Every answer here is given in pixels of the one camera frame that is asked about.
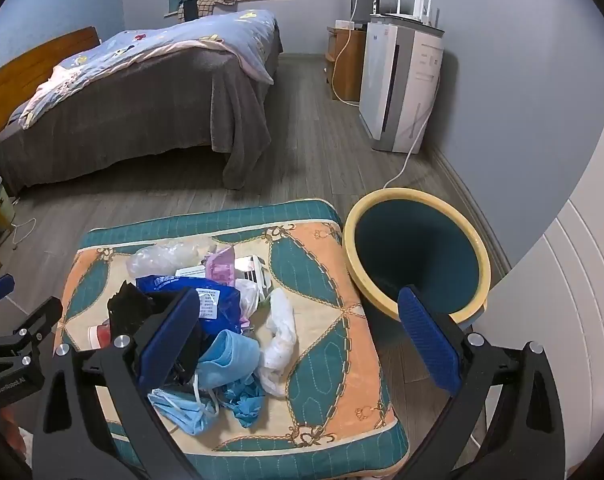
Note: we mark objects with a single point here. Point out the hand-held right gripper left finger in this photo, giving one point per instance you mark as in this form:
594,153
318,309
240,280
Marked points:
174,332

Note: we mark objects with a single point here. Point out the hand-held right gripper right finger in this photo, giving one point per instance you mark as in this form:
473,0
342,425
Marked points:
427,340

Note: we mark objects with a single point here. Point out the blue plastic packet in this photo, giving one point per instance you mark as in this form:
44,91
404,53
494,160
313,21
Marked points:
166,285

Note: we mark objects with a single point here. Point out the black wrapper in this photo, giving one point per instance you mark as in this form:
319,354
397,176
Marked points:
129,310

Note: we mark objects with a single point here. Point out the small red white bottle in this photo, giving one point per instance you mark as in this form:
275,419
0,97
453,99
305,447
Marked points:
100,337

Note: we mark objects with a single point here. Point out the blue face mask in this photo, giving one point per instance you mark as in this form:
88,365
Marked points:
231,355
181,410

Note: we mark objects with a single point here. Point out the white paper slip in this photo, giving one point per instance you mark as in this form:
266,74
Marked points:
189,271

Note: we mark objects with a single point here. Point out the clear plastic bag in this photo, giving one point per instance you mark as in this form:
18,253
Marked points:
156,257

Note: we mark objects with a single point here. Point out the purple foil packet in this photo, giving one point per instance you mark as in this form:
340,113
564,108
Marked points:
220,265

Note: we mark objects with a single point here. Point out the teal glove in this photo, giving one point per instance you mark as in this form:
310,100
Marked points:
244,402

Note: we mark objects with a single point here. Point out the teal bin with yellow rim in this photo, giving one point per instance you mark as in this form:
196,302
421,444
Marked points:
412,240

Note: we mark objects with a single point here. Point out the white plastic bag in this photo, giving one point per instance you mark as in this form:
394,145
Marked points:
282,340

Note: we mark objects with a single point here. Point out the white panelled wardrobe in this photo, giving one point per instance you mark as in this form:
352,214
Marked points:
557,310

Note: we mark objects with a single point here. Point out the teal orange patterned cushion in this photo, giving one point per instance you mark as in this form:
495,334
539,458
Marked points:
312,270

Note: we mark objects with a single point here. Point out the bed with grey blanket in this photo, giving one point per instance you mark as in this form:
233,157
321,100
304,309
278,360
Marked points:
131,110

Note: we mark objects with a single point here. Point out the wooden bed headboard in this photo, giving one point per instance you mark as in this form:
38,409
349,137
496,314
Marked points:
31,65

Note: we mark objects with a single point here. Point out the white air purifier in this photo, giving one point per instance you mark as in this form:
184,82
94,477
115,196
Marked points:
382,75

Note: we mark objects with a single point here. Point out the wooden cabinet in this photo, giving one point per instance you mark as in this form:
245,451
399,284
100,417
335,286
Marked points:
344,65

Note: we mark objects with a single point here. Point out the blue cartoon print quilt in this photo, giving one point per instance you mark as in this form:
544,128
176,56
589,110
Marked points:
156,45

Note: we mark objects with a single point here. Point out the dark checked cloth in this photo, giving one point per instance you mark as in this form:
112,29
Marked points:
196,7

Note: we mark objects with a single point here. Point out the small white box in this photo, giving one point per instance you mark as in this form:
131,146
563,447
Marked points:
347,24

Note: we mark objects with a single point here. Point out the white router with antennas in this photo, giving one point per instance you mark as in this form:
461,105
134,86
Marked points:
412,14

